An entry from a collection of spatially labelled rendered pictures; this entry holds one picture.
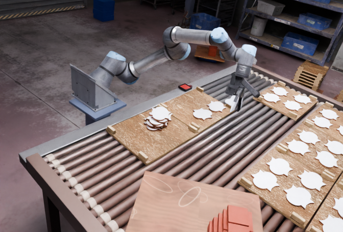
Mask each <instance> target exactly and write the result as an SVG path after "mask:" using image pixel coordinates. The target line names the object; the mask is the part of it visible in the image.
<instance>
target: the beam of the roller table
mask: <svg viewBox="0 0 343 232"><path fill-rule="evenodd" d="M236 67H237V64H236V65H233V66H231V67H229V68H226V69H224V70H221V71H219V72H216V73H214V74H211V75H209V76H207V77H204V78H202V79H200V80H197V81H195V82H192V83H190V84H188V85H192V89H191V90H193V89H196V88H197V86H198V87H201V88H202V87H205V86H207V85H209V84H211V83H214V82H216V81H218V80H220V79H223V78H225V77H227V76H229V75H231V74H232V73H236V72H235V71H236ZM191 90H189V91H191ZM189 91H186V92H185V91H183V90H181V89H180V88H178V89H175V90H173V91H170V92H168V93H165V94H162V95H160V96H157V97H155V98H153V99H150V100H148V101H145V102H143V103H141V104H138V105H136V106H133V107H131V108H128V109H126V110H123V111H121V112H119V113H116V114H114V115H111V116H109V117H106V118H104V119H101V120H99V121H97V122H94V123H92V124H89V125H87V126H84V127H82V128H79V129H77V130H75V131H72V132H70V133H67V134H65V135H63V136H60V137H58V138H55V139H52V140H50V141H47V142H45V143H43V144H40V145H38V146H35V147H33V148H30V149H28V150H25V151H23V152H21V153H19V160H20V162H21V164H22V165H23V166H24V167H25V169H26V170H28V169H27V163H26V157H28V156H31V155H33V154H35V153H39V154H40V156H41V157H42V158H44V157H45V156H46V155H48V154H53V153H55V152H57V151H60V150H62V149H64V148H66V147H69V146H71V145H73V144H76V143H78V142H80V141H82V140H85V139H87V138H89V137H91V136H94V135H96V134H98V133H100V132H103V131H105V130H106V128H107V126H109V125H110V126H113V125H116V124H118V123H120V122H123V121H125V120H127V119H130V118H132V117H134V116H137V115H139V114H141V113H144V112H146V111H148V110H151V109H152V108H155V107H157V106H158V104H160V103H165V102H167V101H169V100H171V99H174V98H176V97H178V96H180V95H182V94H185V93H187V92H189Z"/></svg>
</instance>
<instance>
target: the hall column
mask: <svg viewBox="0 0 343 232"><path fill-rule="evenodd" d="M194 3H195V0H185V11H184V14H183V21H182V23H178V24H176V25H175V26H177V27H181V28H183V29H189V27H190V21H191V16H192V14H193V9H194Z"/></svg>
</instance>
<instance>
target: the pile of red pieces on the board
mask: <svg viewBox="0 0 343 232"><path fill-rule="evenodd" d="M207 232H253V220H252V212H248V209H246V208H242V207H237V206H233V205H228V206H227V209H223V213H219V214H218V217H214V218H213V219H212V221H210V222H209V225H208V227H207Z"/></svg>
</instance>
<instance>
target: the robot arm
mask: <svg viewBox="0 0 343 232"><path fill-rule="evenodd" d="M162 40H163V43H164V47H163V48H162V49H160V50H158V51H156V52H154V53H152V54H150V55H148V56H146V57H144V58H142V59H140V60H138V61H136V62H133V61H132V62H130V63H126V62H125V61H126V58H125V57H123V56H121V55H120V54H118V53H116V52H114V51H110V52H109V53H108V54H107V55H106V57H105V58H104V60H103V61H102V63H101V64H100V66H99V67H98V68H97V69H96V70H95V71H93V72H92V73H90V75H89V76H91V77H92V78H94V79H97V81H98V82H100V83H101V84H102V85H104V86H105V87H106V88H108V89H109V88H110V85H111V82H112V79H113V77H114V76H116V77H118V78H119V79H120V80H121V81H122V82H124V83H125V84H127V85H131V84H134V83H135V82H136V81H137V80H138V79H139V77H140V74H141V73H143V72H145V71H147V70H149V69H151V68H153V67H155V66H157V65H159V64H161V63H163V62H165V61H167V60H172V61H173V60H175V59H178V60H184V59H185V58H187V57H188V55H189V53H190V50H191V48H190V45H189V44H188V43H194V44H203V45H211V46H217V47H218V48H219V50H220V51H219V54H220V57H221V58H222V59H224V60H227V61H234V62H238V63H237V67H236V71H235V72H236V74H234V73H232V74H231V76H232V77H231V81H230V83H228V85H227V88H226V94H229V95H231V96H232V97H231V98H230V99H226V100H225V103H227V104H228V105H230V106H231V110H230V113H231V112H232V111H234V109H235V107H236V106H238V109H237V111H238V112H239V111H240V109H241V106H242V102H243V98H244V92H245V88H247V89H248V90H249V91H250V92H251V94H252V95H253V96H254V97H256V98H258V97H259V96H260V95H261V94H260V92H259V91H258V90H256V89H255V88H254V87H253V86H252V85H251V84H250V83H249V82H248V81H247V80H245V79H248V78H249V77H248V76H249V75H250V73H251V69H252V65H253V62H254V58H255V54H256V50H257V48H256V47H254V46H252V45H248V44H244V45H243V46H242V48H239V47H235V45H234V44H233V42H232V41H231V39H230V38H229V36H228V34H227V32H226V31H225V30H224V29H223V28H220V27H219V28H215V29H214V30H213V31H205V30H193V29H182V28H181V27H177V26H172V27H169V28H167V29H166V30H165V31H164V33H163V35H162ZM244 78H245V79H244Z"/></svg>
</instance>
